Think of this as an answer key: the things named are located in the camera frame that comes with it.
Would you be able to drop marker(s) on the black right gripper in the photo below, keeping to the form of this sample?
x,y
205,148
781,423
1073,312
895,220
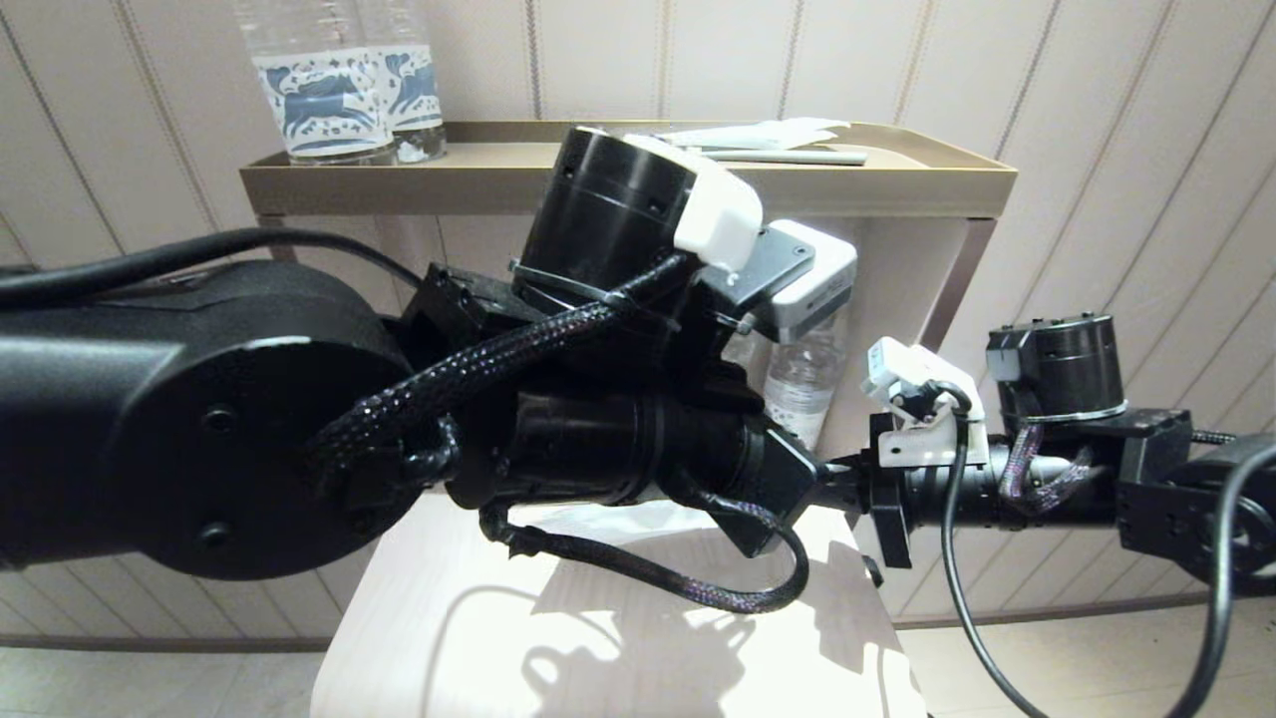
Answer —
x,y
890,499

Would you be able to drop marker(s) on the large blue-label water bottle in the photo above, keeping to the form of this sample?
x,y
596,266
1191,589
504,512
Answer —
x,y
419,90
329,110

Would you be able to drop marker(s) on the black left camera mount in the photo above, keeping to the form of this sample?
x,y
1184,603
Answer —
x,y
768,269

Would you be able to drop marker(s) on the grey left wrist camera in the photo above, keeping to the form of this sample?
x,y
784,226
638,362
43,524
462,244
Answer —
x,y
822,279

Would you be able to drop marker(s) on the white paper wrapper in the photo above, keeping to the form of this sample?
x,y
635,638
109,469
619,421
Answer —
x,y
768,135

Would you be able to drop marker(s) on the small clear water bottle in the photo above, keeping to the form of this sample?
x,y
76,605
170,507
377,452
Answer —
x,y
797,389

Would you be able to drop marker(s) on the black cabinet caster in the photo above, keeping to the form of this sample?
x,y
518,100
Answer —
x,y
874,570

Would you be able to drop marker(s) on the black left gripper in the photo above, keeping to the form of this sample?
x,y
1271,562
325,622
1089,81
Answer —
x,y
768,489

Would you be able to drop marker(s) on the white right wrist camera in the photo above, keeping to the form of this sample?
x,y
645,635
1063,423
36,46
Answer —
x,y
902,364

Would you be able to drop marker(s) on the beige wooden shelf cabinet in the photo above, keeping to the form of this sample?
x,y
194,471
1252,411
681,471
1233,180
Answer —
x,y
598,638

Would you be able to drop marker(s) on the grey-green toothbrush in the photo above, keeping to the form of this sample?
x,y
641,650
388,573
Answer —
x,y
807,157

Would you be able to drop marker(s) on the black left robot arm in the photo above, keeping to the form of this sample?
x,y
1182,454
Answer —
x,y
199,419

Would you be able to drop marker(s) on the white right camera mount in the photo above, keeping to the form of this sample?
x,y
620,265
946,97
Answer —
x,y
927,449

